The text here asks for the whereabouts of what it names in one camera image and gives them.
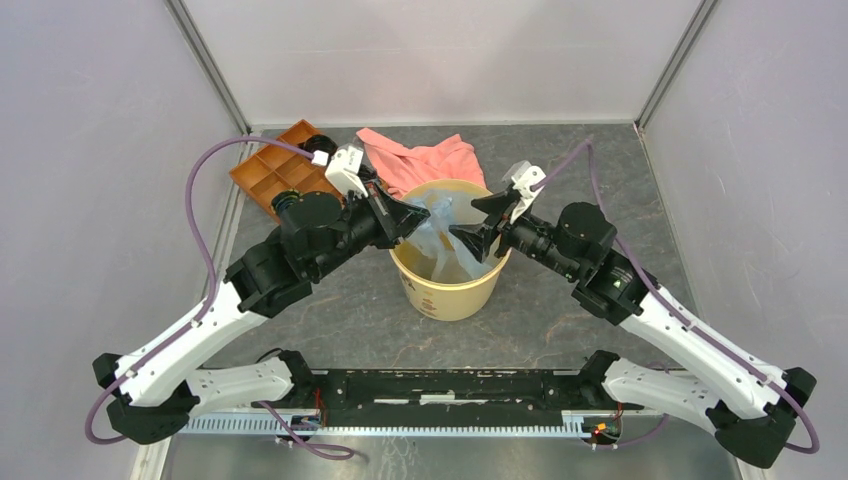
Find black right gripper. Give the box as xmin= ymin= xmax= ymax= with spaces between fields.
xmin=447 ymin=188 xmax=580 ymax=280

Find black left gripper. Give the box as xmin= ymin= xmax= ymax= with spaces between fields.
xmin=311 ymin=179 xmax=432 ymax=281

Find light blue plastic trash bag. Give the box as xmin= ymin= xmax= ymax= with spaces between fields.
xmin=403 ymin=188 xmax=499 ymax=284

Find yellow trash bin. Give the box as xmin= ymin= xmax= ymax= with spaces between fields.
xmin=390 ymin=179 xmax=510 ymax=322

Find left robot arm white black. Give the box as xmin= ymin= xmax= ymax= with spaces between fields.
xmin=93 ymin=182 xmax=430 ymax=445

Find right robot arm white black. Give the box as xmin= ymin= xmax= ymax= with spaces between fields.
xmin=450 ymin=189 xmax=816 ymax=469

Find pink cloth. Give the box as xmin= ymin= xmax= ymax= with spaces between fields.
xmin=356 ymin=128 xmax=486 ymax=198

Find black bag roll top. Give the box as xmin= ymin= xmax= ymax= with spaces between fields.
xmin=298 ymin=134 xmax=338 ymax=156

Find black green bag roll left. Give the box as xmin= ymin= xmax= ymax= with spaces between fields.
xmin=270 ymin=189 xmax=302 ymax=215

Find orange compartment tray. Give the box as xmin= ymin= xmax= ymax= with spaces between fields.
xmin=230 ymin=144 xmax=343 ymax=224

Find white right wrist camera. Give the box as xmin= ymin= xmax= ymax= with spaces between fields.
xmin=502 ymin=161 xmax=546 ymax=223

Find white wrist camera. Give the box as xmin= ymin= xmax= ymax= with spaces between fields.
xmin=502 ymin=161 xmax=546 ymax=223
xmin=311 ymin=144 xmax=368 ymax=198

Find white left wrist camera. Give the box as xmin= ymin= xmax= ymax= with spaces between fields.
xmin=311 ymin=144 xmax=368 ymax=198

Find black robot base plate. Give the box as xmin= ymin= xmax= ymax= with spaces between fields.
xmin=271 ymin=369 xmax=620 ymax=428

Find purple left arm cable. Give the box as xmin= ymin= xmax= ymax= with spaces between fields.
xmin=84 ymin=136 xmax=319 ymax=446

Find aluminium slotted cable rail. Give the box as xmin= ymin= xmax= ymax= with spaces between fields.
xmin=179 ymin=411 xmax=609 ymax=440

